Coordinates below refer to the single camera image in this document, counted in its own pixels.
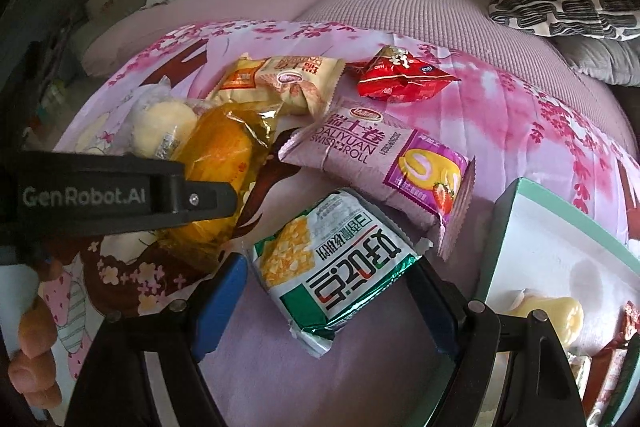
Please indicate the small red foil packet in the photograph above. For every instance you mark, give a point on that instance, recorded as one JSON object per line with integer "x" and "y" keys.
{"x": 627, "y": 322}

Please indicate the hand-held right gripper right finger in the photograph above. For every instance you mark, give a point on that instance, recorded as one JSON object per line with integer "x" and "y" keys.
{"x": 440, "y": 322}

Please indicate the pink sofa seat cover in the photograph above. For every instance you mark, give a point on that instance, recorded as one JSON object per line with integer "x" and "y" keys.
{"x": 400, "y": 12}

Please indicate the cream orange swiss roll packet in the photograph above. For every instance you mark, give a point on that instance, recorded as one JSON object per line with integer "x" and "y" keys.
{"x": 280, "y": 82}

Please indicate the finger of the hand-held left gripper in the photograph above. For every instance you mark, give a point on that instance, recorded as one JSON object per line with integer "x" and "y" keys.
{"x": 210, "y": 202}

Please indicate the dark grey cabinet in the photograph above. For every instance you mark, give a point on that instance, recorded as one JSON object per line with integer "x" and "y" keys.
{"x": 50, "y": 17}

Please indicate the pink cartoon printed blanket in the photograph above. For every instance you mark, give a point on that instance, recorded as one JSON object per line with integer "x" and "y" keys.
{"x": 500, "y": 107}

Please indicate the pale yellow bun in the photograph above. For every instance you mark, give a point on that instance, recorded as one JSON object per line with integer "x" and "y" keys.
{"x": 550, "y": 317}

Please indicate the black white patterned pillow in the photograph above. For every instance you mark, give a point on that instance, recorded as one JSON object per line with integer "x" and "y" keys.
{"x": 565, "y": 2}

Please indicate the white round bun packet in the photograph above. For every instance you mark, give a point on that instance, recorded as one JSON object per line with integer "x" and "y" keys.
{"x": 155, "y": 127}

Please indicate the purple swiss roll packet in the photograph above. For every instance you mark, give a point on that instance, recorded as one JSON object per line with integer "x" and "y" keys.
{"x": 360, "y": 147}

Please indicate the person's left hand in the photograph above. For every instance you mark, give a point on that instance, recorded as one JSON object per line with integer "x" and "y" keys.
{"x": 35, "y": 332}

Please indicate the yellow cake packet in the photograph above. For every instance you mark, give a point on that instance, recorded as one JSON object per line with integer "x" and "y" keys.
{"x": 220, "y": 147}

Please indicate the white green corn snack packet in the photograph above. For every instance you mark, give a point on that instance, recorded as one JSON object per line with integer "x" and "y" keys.
{"x": 325, "y": 267}

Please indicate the grey pillow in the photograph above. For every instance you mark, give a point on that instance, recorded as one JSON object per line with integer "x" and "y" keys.
{"x": 605, "y": 57}

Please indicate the white tray with teal rim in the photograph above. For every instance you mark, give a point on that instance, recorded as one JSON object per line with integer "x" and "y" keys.
{"x": 550, "y": 247}

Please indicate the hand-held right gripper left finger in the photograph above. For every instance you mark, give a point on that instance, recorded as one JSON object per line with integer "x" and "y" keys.
{"x": 220, "y": 307}

